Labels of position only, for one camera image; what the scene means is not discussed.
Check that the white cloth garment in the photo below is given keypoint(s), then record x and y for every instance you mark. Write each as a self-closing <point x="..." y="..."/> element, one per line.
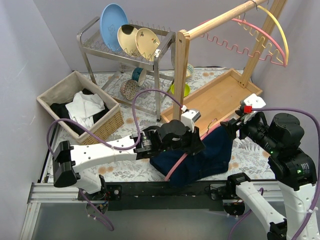
<point x="83" y="107"/>

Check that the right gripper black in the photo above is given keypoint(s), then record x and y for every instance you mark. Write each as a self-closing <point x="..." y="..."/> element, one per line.
<point x="236" y="124"/>

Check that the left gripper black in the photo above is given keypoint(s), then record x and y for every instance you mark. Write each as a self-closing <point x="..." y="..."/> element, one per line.
<point x="195" y="139"/>

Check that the blue plate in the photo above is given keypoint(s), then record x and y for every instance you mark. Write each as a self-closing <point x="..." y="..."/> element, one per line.
<point x="111" y="19"/>

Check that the yellow wavy hanger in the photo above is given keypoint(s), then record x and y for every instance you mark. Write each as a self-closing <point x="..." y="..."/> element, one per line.
<point x="277" y="27"/>

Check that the dark blue denim skirt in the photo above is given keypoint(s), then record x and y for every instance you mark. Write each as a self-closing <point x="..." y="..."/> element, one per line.
<point x="213" y="160"/>

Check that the pink wavy hanger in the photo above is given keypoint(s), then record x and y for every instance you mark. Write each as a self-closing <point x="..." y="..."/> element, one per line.
<point x="235" y="47"/>
<point x="212" y="126"/>

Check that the lime green bowl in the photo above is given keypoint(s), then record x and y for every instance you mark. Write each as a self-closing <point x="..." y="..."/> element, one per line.
<point x="186" y="89"/>

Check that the cream floral plate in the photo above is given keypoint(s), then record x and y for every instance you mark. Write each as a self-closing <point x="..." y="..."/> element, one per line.
<point x="146" y="42"/>

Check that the cream plate dark spot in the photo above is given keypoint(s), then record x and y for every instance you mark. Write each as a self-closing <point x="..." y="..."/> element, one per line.
<point x="126" y="37"/>

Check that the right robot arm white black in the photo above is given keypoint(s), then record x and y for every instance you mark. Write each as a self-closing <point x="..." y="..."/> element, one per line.
<point x="294" y="171"/>

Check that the patterned red bowl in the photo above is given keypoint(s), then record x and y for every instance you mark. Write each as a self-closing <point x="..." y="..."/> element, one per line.
<point x="128" y="89"/>

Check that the steel dish rack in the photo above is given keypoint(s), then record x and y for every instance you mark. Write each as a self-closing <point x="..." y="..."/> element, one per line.
<point x="95" y="46"/>

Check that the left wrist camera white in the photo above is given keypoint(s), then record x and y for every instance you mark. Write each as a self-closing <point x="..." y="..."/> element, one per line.
<point x="189" y="117"/>

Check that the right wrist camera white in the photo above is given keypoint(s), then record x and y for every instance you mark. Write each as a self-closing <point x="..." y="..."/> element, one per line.
<point x="251" y="102"/>

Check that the wooden clothes rack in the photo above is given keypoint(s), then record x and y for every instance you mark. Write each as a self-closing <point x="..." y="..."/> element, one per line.
<point x="222" y="96"/>

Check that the floral table mat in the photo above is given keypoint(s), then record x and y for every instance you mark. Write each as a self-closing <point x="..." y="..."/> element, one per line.
<point x="246" y="156"/>

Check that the black cloth garment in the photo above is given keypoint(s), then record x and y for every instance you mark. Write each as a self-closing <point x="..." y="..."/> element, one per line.
<point x="60" y="108"/>

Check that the teal cup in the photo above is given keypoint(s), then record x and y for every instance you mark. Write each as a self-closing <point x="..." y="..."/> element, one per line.
<point x="139" y="75"/>

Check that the floral white bowl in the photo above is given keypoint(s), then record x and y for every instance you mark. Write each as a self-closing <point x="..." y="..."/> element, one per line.
<point x="189" y="70"/>

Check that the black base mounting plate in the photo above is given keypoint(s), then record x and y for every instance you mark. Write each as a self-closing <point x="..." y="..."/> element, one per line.
<point x="159" y="195"/>

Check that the wicker laundry basket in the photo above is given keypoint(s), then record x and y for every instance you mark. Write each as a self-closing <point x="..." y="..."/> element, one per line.
<point x="65" y="90"/>

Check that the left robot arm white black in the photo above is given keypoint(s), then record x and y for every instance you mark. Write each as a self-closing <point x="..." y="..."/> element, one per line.
<point x="72" y="163"/>

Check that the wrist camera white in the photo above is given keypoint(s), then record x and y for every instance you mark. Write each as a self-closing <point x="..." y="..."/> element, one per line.
<point x="189" y="117"/>
<point x="251" y="102"/>

